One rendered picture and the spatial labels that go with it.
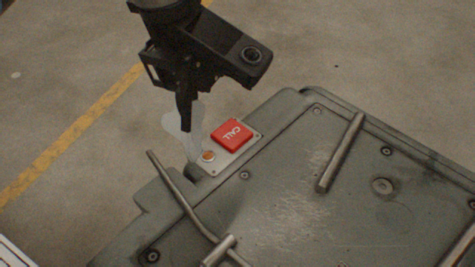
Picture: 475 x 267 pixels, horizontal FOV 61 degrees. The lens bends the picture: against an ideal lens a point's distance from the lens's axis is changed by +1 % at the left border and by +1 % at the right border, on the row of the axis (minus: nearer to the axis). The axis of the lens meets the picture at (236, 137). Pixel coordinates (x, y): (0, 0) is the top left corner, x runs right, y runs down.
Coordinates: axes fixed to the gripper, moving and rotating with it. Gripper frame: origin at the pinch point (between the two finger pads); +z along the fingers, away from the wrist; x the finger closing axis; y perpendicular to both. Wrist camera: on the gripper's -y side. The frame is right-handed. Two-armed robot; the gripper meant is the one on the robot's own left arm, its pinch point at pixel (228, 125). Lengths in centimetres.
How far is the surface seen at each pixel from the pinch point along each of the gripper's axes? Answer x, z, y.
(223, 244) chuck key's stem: 11.3, 13.7, -2.4
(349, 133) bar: -19.1, 18.0, -9.5
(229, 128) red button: -9.3, 13.9, 10.0
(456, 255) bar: -5.2, 21.6, -31.1
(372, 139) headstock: -21.9, 21.3, -13.0
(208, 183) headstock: 2.7, 14.7, 7.0
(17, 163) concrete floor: -6, 105, 184
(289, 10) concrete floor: -227, 137, 128
